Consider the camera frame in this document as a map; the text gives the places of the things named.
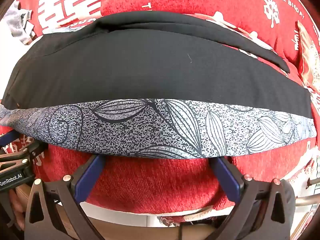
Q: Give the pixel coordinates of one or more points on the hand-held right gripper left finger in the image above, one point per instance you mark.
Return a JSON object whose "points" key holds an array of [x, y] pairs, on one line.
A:
{"points": [[90, 177]]}

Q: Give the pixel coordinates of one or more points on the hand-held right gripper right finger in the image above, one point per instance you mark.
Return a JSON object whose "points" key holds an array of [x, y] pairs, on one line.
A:
{"points": [[228, 177]]}

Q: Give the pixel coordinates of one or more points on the white cloth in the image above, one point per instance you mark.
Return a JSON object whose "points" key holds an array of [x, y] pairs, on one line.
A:
{"points": [[12, 60]]}

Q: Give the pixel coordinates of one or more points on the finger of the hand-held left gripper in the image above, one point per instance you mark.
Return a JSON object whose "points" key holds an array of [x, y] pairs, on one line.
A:
{"points": [[7, 138]]}

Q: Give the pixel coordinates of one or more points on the red printed sofa blanket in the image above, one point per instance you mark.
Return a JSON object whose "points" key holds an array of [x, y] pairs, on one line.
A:
{"points": [[150, 185]]}

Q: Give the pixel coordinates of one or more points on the black pants with patterned waistband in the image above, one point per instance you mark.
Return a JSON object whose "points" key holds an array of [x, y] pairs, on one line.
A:
{"points": [[150, 67]]}

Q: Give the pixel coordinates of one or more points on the red and gold printed cushion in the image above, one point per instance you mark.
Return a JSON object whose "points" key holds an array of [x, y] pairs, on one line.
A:
{"points": [[310, 62]]}

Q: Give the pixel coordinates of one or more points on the person's left hand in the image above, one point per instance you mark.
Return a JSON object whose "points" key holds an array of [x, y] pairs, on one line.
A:
{"points": [[16, 207]]}

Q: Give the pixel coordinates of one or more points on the grey cloth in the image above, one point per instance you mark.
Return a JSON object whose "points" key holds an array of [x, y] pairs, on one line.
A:
{"points": [[17, 22]]}

